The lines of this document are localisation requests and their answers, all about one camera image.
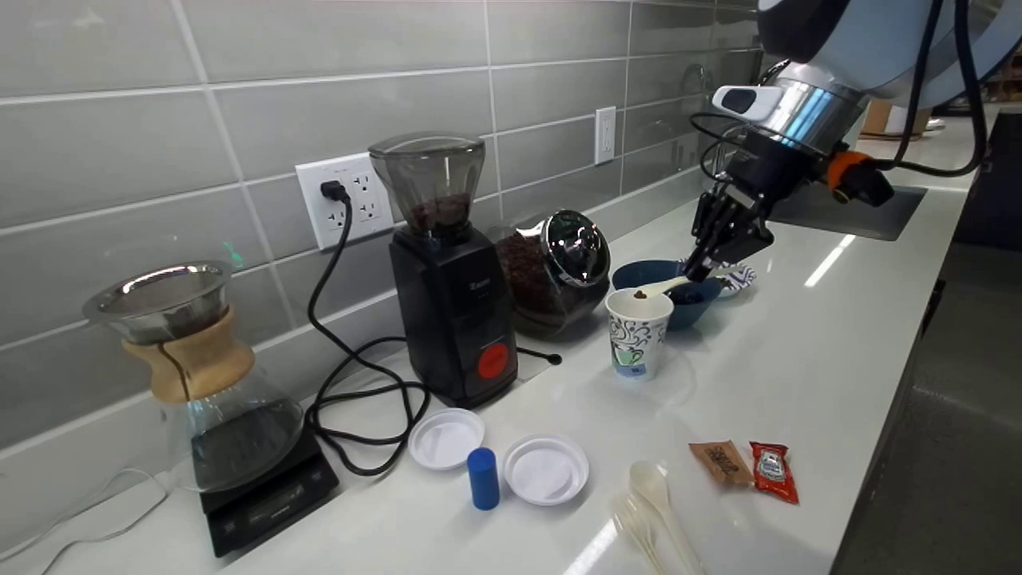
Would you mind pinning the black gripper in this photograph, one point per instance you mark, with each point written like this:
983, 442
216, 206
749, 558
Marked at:
782, 178

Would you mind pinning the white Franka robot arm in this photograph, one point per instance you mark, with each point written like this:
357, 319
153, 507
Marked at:
809, 112

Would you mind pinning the patterned paper cup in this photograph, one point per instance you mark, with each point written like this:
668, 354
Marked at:
637, 347

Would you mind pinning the white plastic cup lid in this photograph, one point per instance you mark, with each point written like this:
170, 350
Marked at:
449, 438

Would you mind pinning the blue patterned paper plate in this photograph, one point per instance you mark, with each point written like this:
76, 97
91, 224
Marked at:
739, 278

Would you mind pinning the dark blue bowl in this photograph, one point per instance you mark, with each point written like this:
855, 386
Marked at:
698, 306

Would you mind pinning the dark sink basin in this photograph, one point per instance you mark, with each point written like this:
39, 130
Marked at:
850, 220

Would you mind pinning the glass jar of coffee beans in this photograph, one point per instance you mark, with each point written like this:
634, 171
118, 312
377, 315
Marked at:
552, 275

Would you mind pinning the brown cardboard box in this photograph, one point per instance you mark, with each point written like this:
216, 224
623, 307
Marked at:
892, 115

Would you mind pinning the thin black stick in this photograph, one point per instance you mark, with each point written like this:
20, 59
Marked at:
552, 359

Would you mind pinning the brown sugar packet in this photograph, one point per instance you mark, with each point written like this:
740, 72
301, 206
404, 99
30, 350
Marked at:
719, 465

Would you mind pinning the red ketchup packet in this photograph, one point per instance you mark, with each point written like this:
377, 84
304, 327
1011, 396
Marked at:
772, 472

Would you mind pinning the cream plastic cutlery piece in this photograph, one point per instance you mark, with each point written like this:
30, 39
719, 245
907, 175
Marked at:
650, 479
630, 528

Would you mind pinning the black coffee grinder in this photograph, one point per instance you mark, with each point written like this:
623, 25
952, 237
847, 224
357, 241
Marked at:
450, 307

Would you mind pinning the white round saucer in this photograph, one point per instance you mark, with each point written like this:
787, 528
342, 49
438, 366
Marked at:
544, 468

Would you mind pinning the small blue cylinder cap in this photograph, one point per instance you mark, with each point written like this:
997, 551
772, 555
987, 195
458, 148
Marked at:
484, 479

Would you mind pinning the black coffee scale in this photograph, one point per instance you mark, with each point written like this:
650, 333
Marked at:
267, 507

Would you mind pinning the glass pour-over carafe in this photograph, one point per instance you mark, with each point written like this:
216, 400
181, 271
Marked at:
225, 416

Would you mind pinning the white wall switch plate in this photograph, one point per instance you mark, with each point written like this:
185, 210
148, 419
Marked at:
603, 133

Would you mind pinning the white wall outlet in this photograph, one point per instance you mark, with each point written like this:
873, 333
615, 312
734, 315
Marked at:
363, 202

